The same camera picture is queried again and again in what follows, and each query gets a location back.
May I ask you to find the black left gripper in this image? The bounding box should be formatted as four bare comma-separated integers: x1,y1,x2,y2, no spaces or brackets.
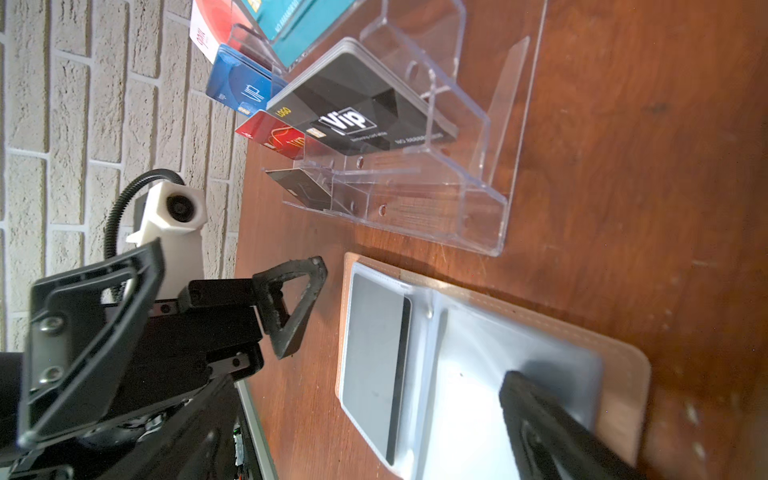
16,238,329,451

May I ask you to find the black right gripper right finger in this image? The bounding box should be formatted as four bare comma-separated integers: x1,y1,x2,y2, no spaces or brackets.
499,371,644,479

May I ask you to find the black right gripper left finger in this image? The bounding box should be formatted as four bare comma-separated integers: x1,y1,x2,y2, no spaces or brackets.
101,376,240,479

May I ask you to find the beige leather card holder wallet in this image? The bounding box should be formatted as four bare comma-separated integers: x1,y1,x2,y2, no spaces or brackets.
336,252,651,479

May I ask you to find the clear acrylic card display stand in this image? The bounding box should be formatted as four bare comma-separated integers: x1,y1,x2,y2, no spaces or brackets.
230,1,547,256

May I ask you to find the dark black card lower left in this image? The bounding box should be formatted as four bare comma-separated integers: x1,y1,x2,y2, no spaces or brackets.
266,168,332,210

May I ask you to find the red gold VIP card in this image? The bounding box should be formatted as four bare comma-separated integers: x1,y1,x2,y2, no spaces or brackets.
235,110,305,160

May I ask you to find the blue VIP card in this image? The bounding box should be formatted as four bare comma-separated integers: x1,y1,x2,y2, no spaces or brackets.
205,44,287,117

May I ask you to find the black VIP card in stand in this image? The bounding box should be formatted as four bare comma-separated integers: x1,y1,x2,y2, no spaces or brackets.
267,37,459,156

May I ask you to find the white red april card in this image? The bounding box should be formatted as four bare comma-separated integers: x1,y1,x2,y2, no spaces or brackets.
189,0,252,64

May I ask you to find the teal VIP card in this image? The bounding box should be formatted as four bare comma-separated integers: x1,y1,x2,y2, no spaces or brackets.
238,0,355,67

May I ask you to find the black corrugated cable left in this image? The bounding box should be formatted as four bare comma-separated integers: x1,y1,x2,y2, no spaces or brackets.
103,169,186,301

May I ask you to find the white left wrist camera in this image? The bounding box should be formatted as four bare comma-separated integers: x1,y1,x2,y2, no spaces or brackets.
127,181,208,300

